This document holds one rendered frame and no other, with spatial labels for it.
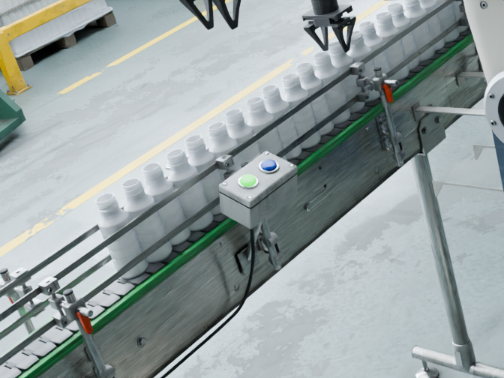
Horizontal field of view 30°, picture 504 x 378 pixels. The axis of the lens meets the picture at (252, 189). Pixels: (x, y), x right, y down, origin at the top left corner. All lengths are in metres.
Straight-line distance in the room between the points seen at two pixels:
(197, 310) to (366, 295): 1.57
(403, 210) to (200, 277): 2.07
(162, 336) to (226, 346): 1.53
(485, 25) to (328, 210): 0.75
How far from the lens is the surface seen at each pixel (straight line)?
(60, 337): 1.72
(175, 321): 1.84
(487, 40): 1.53
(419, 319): 3.19
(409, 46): 2.36
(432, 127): 2.39
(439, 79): 2.41
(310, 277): 3.56
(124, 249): 1.77
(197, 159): 1.87
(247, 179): 1.74
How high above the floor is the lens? 1.83
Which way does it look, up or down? 25 degrees down
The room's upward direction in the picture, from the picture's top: 18 degrees counter-clockwise
